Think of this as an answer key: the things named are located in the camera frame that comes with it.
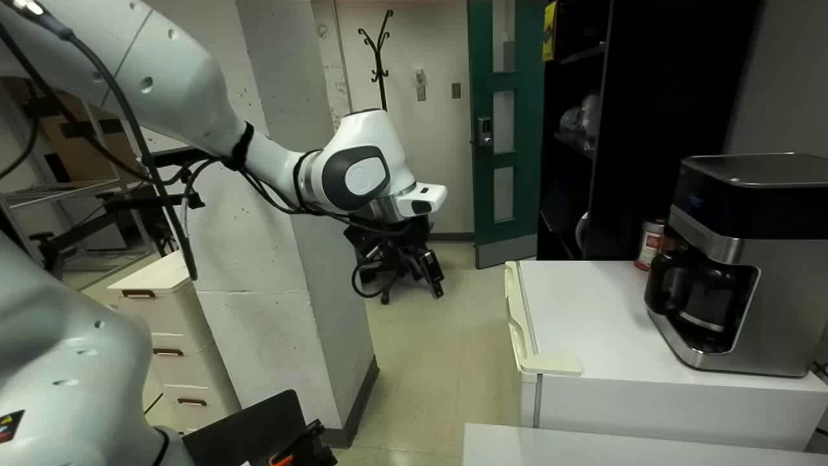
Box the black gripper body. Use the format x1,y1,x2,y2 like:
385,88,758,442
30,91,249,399
344,218,444,306

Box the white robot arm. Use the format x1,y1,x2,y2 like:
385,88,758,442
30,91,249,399
0,0,447,466

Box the black silver coffee machine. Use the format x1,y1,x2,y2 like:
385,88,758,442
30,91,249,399
644,152,828,378

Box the black coat rack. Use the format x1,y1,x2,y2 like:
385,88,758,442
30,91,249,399
358,7,394,112

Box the white desk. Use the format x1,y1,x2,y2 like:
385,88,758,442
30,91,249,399
460,425,828,466

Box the clear plastic bags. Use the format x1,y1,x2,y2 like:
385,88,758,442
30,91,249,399
560,93,600,152

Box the white mini fridge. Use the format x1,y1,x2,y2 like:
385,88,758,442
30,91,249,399
501,260,828,449

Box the beige drawer cabinet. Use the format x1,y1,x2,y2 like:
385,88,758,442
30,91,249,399
89,254,241,431

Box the green door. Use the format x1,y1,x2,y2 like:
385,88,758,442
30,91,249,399
465,0,547,266

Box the red white can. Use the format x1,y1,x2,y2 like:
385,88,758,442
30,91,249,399
637,219,666,269

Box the yellow cardboard box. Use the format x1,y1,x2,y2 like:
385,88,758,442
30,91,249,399
543,0,557,62

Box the black bookshelf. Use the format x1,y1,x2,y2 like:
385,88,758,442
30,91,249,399
539,0,763,258

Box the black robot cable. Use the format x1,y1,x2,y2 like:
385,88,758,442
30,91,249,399
0,7,301,281

